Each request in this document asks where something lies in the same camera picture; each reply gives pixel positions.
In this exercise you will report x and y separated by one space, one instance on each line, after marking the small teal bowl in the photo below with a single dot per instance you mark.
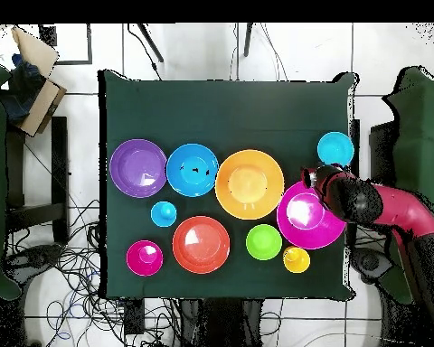
334 148

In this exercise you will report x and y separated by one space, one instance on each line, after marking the large pink bowl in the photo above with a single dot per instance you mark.
311 231

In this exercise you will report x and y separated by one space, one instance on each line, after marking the large orange bowl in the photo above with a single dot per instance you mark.
249 184

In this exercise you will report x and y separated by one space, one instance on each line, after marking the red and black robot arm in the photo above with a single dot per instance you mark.
358 200

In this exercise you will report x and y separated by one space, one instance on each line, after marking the small green bowl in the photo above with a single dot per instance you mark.
264 242

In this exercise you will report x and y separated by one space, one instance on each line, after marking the yellow cup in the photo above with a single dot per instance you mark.
296 259

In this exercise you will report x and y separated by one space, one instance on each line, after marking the dark green tablecloth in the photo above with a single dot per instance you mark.
217 108

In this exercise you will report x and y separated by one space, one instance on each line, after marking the medium blue bowl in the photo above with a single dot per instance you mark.
191 184

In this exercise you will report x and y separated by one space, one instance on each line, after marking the red-orange bowl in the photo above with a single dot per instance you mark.
200 245

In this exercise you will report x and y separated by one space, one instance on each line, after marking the blue cup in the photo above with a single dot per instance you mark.
163 214

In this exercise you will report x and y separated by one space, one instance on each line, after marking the black tripod leg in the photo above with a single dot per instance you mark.
248 39
150 41

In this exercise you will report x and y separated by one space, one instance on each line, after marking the purple bowl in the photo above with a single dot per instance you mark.
137 168

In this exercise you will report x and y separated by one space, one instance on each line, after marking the small crimson bowl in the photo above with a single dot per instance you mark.
144 258

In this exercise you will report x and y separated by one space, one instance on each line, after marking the black power strip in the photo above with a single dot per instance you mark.
134 318

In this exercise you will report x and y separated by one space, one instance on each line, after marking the black stool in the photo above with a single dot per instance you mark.
59 162

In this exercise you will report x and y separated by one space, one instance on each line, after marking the cardboard box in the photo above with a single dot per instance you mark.
39 105

